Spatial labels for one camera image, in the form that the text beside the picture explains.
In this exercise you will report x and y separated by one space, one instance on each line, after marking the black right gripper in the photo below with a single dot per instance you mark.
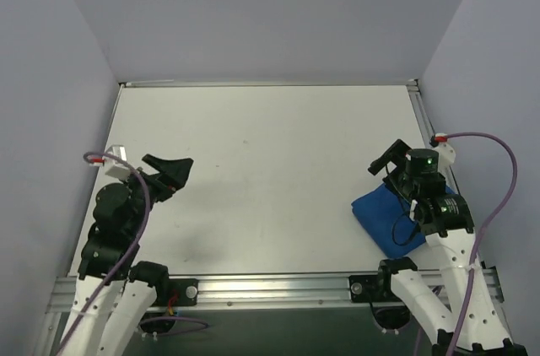
396 180

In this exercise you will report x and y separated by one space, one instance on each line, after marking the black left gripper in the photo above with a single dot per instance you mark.
158 181

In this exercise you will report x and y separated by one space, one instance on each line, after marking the blue surgical cloth wrap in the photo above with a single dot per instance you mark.
385 219

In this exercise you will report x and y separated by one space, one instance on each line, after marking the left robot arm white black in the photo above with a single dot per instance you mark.
112 290

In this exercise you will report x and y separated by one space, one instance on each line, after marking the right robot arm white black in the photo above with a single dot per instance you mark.
468 323

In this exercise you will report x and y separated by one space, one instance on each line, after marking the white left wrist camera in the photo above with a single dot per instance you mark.
115 163

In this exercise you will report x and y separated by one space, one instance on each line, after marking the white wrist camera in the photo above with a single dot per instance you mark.
447 154
115 163

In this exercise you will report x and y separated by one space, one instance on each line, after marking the aluminium right frame rail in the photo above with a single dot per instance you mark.
426 128

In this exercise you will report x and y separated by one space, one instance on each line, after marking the aluminium frame rail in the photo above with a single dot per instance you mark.
276 291
171 83
426 128

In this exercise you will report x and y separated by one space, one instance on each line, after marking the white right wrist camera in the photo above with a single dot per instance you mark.
447 154

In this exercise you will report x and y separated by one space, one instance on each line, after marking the aluminium back frame rail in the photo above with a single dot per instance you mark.
171 83

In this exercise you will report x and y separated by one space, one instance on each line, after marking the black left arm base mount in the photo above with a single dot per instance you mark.
177 292

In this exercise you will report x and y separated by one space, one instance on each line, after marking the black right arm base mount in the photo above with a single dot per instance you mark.
365 288

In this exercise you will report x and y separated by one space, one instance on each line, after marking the aluminium front frame rail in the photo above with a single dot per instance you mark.
276 291

